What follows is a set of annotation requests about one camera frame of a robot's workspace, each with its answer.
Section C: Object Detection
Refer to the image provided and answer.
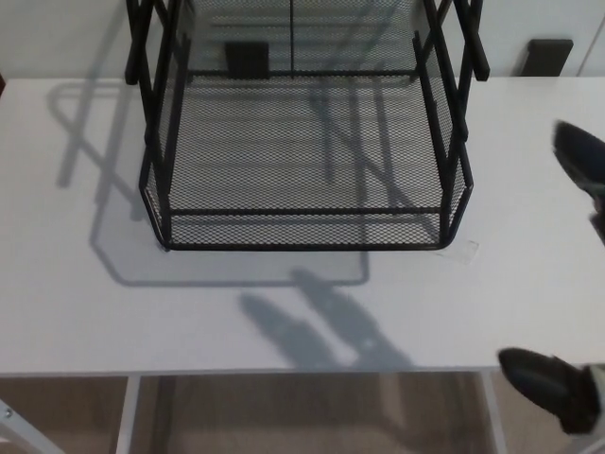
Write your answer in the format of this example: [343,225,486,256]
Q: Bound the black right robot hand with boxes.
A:
[498,120,605,434]

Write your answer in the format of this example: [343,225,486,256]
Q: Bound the black mesh file tray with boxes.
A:
[139,0,475,252]

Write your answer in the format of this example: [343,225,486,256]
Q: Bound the black metal file rack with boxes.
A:
[123,0,491,252]

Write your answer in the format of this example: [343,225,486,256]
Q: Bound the white desk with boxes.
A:
[0,75,605,454]

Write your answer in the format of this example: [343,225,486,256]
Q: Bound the clear plastic tape piece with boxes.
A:
[437,238,480,264]

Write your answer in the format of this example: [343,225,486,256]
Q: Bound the white metal stand leg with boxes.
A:
[0,396,62,454]

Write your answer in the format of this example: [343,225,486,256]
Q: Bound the black wall outlet right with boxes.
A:
[519,39,575,77]

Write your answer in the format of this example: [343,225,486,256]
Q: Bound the black wall outlet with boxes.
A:
[225,42,270,79]
[519,39,575,77]

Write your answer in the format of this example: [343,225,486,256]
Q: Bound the black wall outlet left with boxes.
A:
[225,42,270,79]

